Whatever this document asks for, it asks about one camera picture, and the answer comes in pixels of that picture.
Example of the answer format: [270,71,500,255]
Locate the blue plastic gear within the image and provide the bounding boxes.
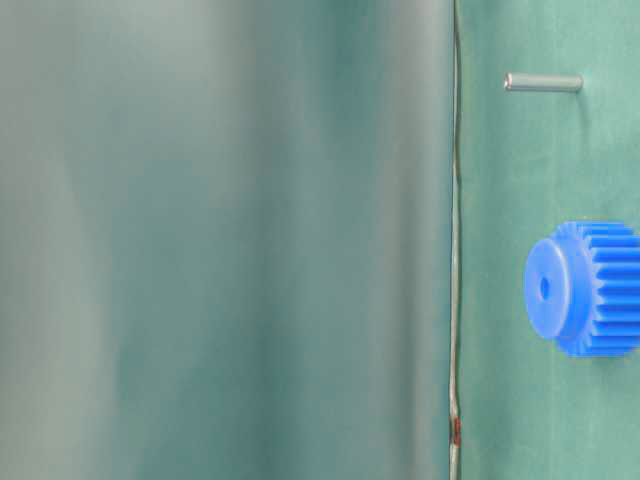
[524,221,639,358]

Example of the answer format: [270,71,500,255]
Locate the green cloth mat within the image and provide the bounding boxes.
[457,1,639,479]

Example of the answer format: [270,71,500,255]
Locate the grey metal shaft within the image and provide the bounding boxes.
[503,72,584,93]

